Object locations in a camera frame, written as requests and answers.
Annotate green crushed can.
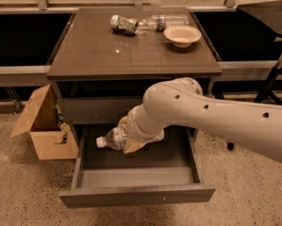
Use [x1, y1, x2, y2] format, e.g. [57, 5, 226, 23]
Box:
[110, 14, 139, 35]

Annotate clear plastic water bottle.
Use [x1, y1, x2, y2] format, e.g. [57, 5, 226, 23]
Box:
[139, 14, 189, 32]

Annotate grey drawer cabinet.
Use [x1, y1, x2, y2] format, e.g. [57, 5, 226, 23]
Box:
[46, 6, 224, 143]

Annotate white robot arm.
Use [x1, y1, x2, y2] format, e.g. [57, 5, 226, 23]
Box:
[119, 77, 282, 163]

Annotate white paper bowl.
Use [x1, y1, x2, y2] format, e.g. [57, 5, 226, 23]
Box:
[163, 25, 202, 48]

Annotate closed grey upper drawer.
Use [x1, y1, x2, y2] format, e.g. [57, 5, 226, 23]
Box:
[58, 96, 142, 124]

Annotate blue label plastic bottle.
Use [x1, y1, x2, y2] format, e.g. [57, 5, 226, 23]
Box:
[96, 127, 131, 151]

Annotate open grey bottom drawer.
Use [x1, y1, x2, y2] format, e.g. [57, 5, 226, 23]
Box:
[59, 124, 215, 208]

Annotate open cardboard box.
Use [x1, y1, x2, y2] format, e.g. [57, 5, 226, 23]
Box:
[10, 85, 78, 160]

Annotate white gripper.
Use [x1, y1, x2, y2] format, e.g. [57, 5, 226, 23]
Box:
[118, 105, 164, 153]

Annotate items in cardboard box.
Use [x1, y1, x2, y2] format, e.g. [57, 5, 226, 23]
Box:
[55, 103, 71, 144]

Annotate black stand with legs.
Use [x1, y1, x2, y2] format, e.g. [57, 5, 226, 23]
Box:
[209, 0, 282, 152]

